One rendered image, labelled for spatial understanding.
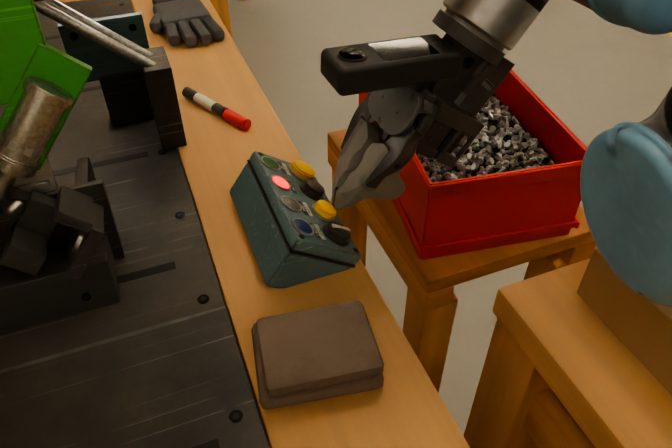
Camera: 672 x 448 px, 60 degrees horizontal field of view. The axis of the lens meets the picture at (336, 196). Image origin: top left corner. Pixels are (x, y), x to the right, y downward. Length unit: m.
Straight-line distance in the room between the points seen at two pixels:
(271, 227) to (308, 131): 1.83
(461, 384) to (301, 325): 1.12
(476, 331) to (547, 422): 1.00
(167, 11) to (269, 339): 0.71
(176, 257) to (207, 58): 0.43
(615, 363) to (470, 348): 1.05
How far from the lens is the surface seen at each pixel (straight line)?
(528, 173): 0.69
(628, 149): 0.37
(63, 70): 0.54
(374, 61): 0.49
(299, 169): 0.62
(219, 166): 0.71
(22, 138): 0.52
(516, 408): 0.72
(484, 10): 0.51
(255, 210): 0.59
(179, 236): 0.62
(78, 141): 0.80
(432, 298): 0.73
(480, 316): 1.73
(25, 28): 0.54
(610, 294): 0.63
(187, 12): 1.06
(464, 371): 1.61
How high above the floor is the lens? 1.32
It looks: 40 degrees down
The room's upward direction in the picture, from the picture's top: straight up
